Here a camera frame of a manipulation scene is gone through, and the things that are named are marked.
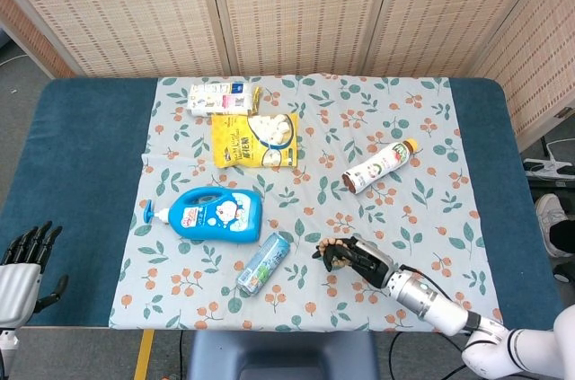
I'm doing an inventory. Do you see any light blue grape drink can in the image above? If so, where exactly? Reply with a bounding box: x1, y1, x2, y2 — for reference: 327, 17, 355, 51
235, 231, 293, 296

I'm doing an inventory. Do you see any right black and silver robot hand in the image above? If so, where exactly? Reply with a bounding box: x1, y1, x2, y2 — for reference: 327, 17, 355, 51
313, 234, 400, 289

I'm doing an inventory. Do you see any white labelled yellow-cap drink bottle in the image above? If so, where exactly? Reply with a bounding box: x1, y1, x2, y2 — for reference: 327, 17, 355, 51
341, 137, 419, 196

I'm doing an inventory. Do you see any woven bamboo folding screen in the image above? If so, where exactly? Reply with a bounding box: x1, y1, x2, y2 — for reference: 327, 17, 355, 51
0, 0, 575, 150

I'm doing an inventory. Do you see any wooden bead bracelet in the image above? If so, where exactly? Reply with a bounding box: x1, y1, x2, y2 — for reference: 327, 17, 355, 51
318, 239, 355, 270

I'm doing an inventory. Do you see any yellow floor tape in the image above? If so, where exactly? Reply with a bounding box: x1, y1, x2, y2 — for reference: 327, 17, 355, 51
133, 329, 155, 380

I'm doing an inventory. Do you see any yellow marshmallow snack bag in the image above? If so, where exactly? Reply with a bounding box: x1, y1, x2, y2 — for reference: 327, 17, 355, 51
210, 112, 301, 169

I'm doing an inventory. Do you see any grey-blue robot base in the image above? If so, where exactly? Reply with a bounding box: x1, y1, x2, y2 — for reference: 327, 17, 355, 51
186, 330, 381, 380

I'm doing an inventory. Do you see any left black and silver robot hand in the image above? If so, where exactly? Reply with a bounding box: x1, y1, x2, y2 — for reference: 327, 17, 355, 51
0, 220, 70, 325

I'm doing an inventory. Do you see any white sneaker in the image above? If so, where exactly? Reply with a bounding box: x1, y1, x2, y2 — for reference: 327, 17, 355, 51
534, 193, 571, 259

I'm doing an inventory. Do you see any floral leaf and berry tablecloth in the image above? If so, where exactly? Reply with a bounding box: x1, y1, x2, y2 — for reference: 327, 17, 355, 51
109, 74, 503, 333

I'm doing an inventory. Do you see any white printed snack package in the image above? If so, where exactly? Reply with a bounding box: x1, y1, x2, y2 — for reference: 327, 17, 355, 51
186, 82, 263, 118

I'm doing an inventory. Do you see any blue cartoon detergent pump bottle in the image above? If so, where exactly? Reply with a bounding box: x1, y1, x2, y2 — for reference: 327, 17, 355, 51
142, 186, 264, 245

